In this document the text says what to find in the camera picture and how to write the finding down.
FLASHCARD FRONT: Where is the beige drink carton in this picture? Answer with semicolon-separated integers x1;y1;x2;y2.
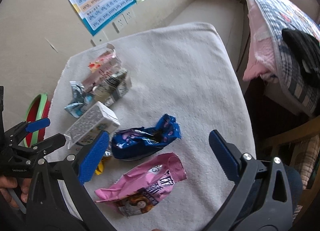
94;68;132;107

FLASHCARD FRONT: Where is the small white wall socket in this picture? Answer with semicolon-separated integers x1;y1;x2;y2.
90;32;109;46

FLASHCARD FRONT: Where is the white towel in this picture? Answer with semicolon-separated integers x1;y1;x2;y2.
47;22;255;230

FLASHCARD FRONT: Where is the wooden chair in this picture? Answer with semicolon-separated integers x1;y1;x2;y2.
262;116;320;219

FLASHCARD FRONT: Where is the black clothing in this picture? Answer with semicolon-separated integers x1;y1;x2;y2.
281;28;320;81

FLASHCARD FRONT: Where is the blue plaid quilt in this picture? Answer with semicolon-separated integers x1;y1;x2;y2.
246;0;320;116

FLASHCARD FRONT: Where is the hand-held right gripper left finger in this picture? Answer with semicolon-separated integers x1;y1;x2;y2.
25;131;115;231

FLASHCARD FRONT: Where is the dark blue snack wrapper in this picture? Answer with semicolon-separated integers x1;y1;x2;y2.
111;114;181;161

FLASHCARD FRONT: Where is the silver blue crumpled wrapper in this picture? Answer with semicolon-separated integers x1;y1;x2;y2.
63;81;94;118

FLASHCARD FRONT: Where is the red bin with green rim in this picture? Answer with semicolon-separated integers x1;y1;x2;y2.
25;92;52;148

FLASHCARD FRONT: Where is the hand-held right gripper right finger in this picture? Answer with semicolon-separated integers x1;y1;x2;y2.
195;129;294;231

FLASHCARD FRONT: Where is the pink snack bag with portrait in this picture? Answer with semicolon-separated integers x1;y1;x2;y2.
94;153;187;218

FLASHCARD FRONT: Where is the pink checked cushion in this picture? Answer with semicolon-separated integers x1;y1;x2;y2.
291;135;320;189

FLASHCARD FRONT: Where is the yellow brown candy wrapper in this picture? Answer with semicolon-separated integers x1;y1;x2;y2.
95;156;110;175

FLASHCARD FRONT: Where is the pink bed sheet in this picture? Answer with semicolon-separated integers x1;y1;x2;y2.
242;0;278;81

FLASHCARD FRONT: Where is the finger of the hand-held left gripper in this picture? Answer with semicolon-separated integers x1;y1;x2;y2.
5;118;51;146
15;133;67;162

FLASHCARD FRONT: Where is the white milk carton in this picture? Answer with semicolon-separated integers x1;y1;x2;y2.
64;101;120;149

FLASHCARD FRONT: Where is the person's left hand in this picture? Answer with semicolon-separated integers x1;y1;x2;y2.
0;176;32;205

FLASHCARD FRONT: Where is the pink drink carton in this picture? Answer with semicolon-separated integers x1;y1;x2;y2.
82;43;123;91

